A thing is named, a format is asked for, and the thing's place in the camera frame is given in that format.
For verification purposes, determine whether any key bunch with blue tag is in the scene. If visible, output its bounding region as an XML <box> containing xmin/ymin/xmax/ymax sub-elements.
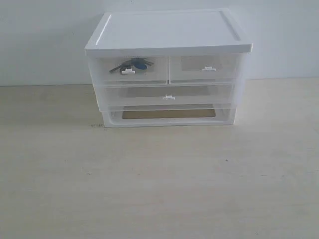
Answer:
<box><xmin>109</xmin><ymin>57</ymin><xmax>154</xmax><ymax>73</ymax></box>

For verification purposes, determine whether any white plastic drawer cabinet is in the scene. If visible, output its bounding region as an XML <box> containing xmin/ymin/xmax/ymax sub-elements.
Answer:
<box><xmin>85</xmin><ymin>9</ymin><xmax>253</xmax><ymax>128</ymax></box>

